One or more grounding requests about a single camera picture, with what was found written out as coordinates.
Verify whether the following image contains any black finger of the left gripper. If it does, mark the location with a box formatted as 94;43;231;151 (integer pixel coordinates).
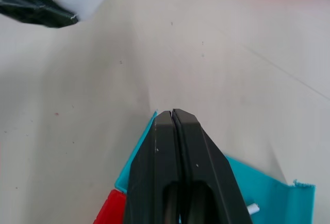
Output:
0;0;79;29

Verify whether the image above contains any red plastic tray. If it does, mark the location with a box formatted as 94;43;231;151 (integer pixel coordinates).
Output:
94;189;128;224

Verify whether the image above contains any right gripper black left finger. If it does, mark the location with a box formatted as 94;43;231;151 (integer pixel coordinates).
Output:
122;109;187;224

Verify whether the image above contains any cream table cloth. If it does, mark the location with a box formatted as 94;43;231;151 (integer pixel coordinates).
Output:
0;0;330;224

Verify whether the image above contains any blue plastic tray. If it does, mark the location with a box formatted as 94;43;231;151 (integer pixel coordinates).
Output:
114;110;317;224

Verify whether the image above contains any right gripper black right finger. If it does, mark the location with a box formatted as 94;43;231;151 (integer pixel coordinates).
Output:
173;108;253;224

